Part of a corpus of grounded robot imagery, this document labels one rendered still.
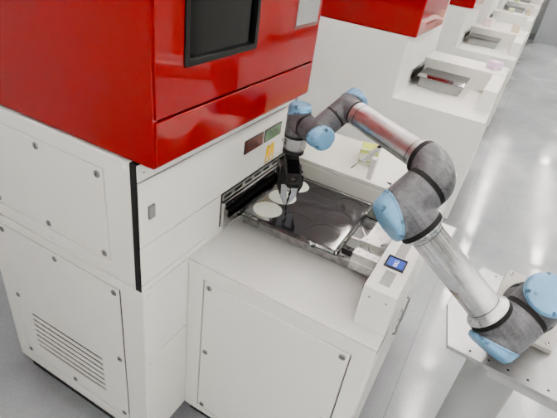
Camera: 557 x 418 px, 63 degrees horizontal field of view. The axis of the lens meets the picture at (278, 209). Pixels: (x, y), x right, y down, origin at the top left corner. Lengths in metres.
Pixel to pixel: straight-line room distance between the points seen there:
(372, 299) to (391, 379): 1.12
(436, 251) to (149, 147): 0.71
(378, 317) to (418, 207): 0.34
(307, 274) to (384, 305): 0.30
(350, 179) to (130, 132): 0.93
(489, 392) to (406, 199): 0.77
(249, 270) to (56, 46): 0.79
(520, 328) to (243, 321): 0.77
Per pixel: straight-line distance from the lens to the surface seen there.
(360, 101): 1.38
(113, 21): 1.02
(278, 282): 1.38
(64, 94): 1.21
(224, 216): 1.50
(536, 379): 1.43
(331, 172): 1.76
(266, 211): 1.54
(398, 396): 2.28
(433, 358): 2.51
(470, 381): 1.66
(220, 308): 1.48
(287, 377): 1.52
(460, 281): 1.19
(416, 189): 1.11
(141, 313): 1.39
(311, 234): 1.47
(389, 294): 1.23
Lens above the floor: 1.74
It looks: 32 degrees down
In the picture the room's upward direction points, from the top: 9 degrees clockwise
